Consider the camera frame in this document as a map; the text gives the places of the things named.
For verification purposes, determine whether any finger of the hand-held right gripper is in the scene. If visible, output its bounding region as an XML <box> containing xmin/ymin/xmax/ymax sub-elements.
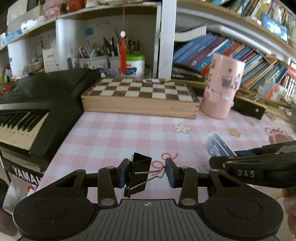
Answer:
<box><xmin>235</xmin><ymin>142</ymin><xmax>296</xmax><ymax>157</ymax></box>
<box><xmin>209</xmin><ymin>150</ymin><xmax>296</xmax><ymax>171</ymax></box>

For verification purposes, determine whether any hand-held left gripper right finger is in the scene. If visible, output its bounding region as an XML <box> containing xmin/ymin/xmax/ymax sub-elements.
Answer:
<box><xmin>166</xmin><ymin>158</ymin><xmax>241</xmax><ymax>208</ymax></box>

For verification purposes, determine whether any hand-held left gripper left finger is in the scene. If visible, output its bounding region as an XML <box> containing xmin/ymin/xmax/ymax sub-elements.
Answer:
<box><xmin>55</xmin><ymin>158</ymin><xmax>130</xmax><ymax>208</ymax></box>

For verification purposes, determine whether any grey remote control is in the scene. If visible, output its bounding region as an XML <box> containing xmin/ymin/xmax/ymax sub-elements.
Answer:
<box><xmin>203</xmin><ymin>131</ymin><xmax>237</xmax><ymax>157</ymax></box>

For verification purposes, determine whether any black binder clip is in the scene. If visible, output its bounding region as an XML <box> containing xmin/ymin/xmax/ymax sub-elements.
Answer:
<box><xmin>123</xmin><ymin>152</ymin><xmax>167</xmax><ymax>198</ymax></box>

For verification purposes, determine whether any person's right hand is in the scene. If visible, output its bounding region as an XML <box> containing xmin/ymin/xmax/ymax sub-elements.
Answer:
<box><xmin>282</xmin><ymin>189</ymin><xmax>296</xmax><ymax>235</ymax></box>

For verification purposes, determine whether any pink checked tablecloth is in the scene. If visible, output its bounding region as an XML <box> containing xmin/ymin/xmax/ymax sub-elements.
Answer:
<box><xmin>38</xmin><ymin>111</ymin><xmax>296</xmax><ymax>204</ymax></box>

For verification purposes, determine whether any black flat box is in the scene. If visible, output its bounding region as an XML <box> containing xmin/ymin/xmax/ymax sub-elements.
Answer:
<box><xmin>232</xmin><ymin>95</ymin><xmax>268</xmax><ymax>120</ymax></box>

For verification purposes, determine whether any pink cylindrical container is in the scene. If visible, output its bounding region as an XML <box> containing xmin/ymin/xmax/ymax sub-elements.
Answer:
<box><xmin>199</xmin><ymin>53</ymin><xmax>245</xmax><ymax>120</ymax></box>

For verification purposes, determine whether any orange white small box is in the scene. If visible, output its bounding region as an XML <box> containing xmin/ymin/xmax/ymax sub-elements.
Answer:
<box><xmin>264</xmin><ymin>83</ymin><xmax>281</xmax><ymax>100</ymax></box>

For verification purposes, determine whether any wooden chessboard box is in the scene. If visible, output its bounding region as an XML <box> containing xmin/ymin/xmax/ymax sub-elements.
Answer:
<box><xmin>81</xmin><ymin>77</ymin><xmax>200</xmax><ymax>120</ymax></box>

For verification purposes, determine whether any row of colourful books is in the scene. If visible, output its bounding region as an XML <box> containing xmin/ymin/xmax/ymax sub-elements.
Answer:
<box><xmin>172</xmin><ymin>32</ymin><xmax>296</xmax><ymax>102</ymax></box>

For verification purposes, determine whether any green-lidded white tub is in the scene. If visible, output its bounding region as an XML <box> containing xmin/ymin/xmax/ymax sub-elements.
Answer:
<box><xmin>126</xmin><ymin>54</ymin><xmax>146</xmax><ymax>79</ymax></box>

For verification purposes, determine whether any black electronic keyboard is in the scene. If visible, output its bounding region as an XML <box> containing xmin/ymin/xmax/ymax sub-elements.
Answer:
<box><xmin>0</xmin><ymin>68</ymin><xmax>102</xmax><ymax>172</ymax></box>

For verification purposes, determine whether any white pen holder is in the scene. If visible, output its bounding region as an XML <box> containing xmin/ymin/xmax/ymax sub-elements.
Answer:
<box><xmin>77</xmin><ymin>35</ymin><xmax>121</xmax><ymax>70</ymax></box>

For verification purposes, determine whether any red tassel ornament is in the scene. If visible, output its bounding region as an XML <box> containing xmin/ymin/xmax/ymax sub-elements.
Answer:
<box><xmin>119</xmin><ymin>7</ymin><xmax>128</xmax><ymax>75</ymax></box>

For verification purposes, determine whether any white box red label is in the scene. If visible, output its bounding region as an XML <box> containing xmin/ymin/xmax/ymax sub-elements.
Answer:
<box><xmin>42</xmin><ymin>45</ymin><xmax>58</xmax><ymax>73</ymax></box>

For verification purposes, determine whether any white bookshelf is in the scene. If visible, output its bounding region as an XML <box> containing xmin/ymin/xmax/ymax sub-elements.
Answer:
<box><xmin>0</xmin><ymin>0</ymin><xmax>296</xmax><ymax>80</ymax></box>

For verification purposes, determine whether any row of slanted books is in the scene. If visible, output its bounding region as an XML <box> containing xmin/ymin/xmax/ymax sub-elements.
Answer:
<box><xmin>208</xmin><ymin>0</ymin><xmax>296</xmax><ymax>42</ymax></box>

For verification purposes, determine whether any red round ornament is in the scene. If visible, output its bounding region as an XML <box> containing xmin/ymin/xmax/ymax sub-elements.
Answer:
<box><xmin>67</xmin><ymin>0</ymin><xmax>85</xmax><ymax>13</ymax></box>

